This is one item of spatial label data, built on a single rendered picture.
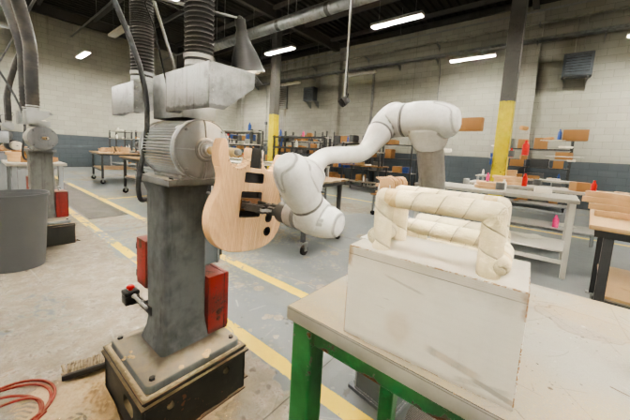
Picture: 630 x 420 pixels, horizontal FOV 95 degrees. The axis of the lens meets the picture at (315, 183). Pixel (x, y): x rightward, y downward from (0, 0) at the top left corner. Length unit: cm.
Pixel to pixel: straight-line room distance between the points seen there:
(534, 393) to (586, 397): 8
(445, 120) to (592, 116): 1071
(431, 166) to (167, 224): 114
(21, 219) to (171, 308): 244
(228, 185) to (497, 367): 88
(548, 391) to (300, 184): 60
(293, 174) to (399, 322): 42
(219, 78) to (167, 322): 111
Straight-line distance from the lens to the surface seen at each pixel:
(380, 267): 53
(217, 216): 107
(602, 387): 71
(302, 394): 79
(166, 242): 146
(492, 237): 48
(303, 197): 79
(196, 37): 119
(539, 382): 65
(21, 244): 386
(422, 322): 54
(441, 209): 49
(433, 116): 112
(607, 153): 1171
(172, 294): 156
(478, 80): 1221
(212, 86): 99
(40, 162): 459
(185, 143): 125
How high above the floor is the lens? 127
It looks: 6 degrees down
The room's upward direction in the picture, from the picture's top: 3 degrees clockwise
